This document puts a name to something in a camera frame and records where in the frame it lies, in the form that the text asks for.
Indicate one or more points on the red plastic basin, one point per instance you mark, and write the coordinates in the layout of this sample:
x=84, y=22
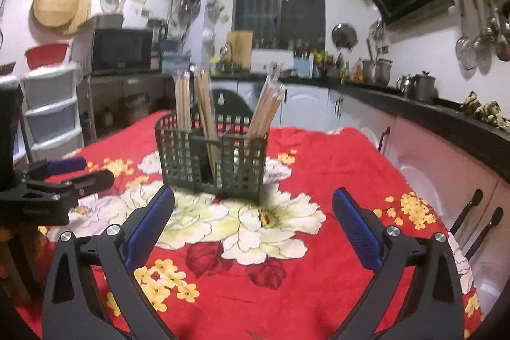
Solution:
x=46, y=55

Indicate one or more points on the red floral tablecloth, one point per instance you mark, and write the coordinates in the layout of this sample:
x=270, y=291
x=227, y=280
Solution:
x=229, y=269

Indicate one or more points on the plastic drawer unit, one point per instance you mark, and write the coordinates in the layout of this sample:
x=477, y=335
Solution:
x=51, y=111

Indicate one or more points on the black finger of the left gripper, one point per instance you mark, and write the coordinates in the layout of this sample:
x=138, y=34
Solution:
x=85, y=185

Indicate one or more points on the hanging wire skimmer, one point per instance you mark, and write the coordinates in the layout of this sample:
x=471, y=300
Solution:
x=464, y=47

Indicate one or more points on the chopsticks pack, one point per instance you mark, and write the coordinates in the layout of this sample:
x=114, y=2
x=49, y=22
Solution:
x=181, y=82
x=205, y=102
x=268, y=104

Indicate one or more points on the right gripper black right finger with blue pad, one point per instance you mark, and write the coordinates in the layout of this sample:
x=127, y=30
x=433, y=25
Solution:
x=433, y=304

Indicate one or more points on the steel stockpot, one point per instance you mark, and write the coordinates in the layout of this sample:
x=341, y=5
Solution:
x=376, y=72

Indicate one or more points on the black microwave oven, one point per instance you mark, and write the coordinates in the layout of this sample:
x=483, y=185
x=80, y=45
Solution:
x=112, y=51

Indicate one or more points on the hanging pot lid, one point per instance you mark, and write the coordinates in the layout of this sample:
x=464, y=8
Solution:
x=344, y=36

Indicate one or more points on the round bamboo tray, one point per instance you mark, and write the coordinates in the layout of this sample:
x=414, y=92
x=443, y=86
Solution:
x=62, y=16

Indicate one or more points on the wooden cutting board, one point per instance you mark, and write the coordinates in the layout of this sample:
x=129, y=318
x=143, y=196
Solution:
x=241, y=42

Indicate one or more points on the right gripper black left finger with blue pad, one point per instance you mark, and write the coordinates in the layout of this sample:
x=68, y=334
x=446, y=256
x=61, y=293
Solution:
x=72, y=305

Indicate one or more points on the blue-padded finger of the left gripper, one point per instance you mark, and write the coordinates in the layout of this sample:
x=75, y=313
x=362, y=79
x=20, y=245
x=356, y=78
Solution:
x=65, y=166

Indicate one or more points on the steel kettle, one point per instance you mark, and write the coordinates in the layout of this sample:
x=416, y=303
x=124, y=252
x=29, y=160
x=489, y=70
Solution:
x=404, y=85

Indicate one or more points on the grey metal canister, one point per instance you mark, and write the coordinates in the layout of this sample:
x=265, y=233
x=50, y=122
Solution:
x=423, y=87

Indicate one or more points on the dark green utensil basket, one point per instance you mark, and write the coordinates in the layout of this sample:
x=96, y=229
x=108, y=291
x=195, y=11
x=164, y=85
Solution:
x=229, y=166

